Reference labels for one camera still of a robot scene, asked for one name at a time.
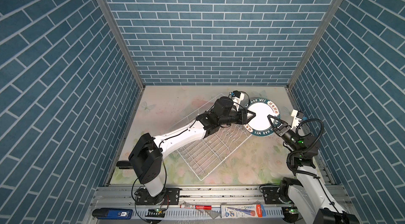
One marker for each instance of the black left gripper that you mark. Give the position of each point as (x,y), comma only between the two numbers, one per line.
(241,116)

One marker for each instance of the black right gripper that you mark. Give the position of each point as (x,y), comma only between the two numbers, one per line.
(283,130)

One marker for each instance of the white wire dish rack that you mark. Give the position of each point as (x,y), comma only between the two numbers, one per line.
(206,155)

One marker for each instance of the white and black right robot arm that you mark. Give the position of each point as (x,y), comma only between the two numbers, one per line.
(308,193)

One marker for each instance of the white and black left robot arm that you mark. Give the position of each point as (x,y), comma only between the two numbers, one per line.
(146,158)

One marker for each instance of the small circuit board right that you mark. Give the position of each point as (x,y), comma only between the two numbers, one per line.
(292,210)

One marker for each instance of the small circuit board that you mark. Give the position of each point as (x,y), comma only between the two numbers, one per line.
(292,210)
(156,213)

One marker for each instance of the blue white red box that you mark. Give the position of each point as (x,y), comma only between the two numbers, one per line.
(243,211)

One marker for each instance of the red marker pen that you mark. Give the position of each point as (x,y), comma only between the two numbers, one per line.
(197,207)

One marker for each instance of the small circuit board left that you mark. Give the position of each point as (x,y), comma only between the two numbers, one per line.
(156,213)

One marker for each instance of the blue black handheld device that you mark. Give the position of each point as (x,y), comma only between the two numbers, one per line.
(113,213)

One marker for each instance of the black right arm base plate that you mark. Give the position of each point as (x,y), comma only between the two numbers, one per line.
(275,195)

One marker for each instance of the white slotted cable duct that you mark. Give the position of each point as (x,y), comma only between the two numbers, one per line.
(174,213)

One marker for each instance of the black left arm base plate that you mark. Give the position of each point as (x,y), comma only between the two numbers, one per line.
(169,196)

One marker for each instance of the aluminium rail frame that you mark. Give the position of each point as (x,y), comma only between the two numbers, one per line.
(122,197)

